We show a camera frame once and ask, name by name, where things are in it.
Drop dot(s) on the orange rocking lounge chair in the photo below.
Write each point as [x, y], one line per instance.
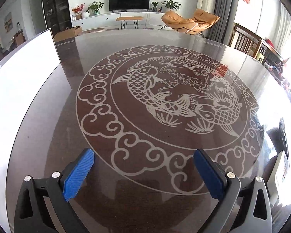
[200, 22]

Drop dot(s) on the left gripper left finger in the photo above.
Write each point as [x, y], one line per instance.
[31, 213]

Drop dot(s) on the white cardboard storage box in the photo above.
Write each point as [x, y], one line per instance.
[22, 74]

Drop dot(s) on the brown cardboard box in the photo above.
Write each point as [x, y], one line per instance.
[68, 34]

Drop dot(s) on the wooden bench hairpin legs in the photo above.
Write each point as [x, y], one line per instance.
[124, 21]

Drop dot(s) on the wooden dining chair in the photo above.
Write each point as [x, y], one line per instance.
[245, 41]

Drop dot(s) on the framed wall picture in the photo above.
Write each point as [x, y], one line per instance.
[8, 25]

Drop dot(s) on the green potted plant left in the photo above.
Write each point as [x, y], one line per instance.
[95, 7]

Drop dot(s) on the black flat television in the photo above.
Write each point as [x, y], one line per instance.
[129, 4]

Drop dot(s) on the red flower vase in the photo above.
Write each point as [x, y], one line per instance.
[78, 10]

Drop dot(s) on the green potted plant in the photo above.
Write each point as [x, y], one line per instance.
[171, 5]
[95, 7]

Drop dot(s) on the dark glass display cabinet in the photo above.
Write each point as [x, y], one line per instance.
[56, 15]

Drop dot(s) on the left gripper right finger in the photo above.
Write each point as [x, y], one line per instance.
[254, 214]

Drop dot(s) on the green potted plant right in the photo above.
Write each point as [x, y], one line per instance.
[171, 5]

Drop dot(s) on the white tv cabinet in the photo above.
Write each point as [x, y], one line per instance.
[151, 20]

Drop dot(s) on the grey curtain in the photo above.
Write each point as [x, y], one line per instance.
[222, 30]

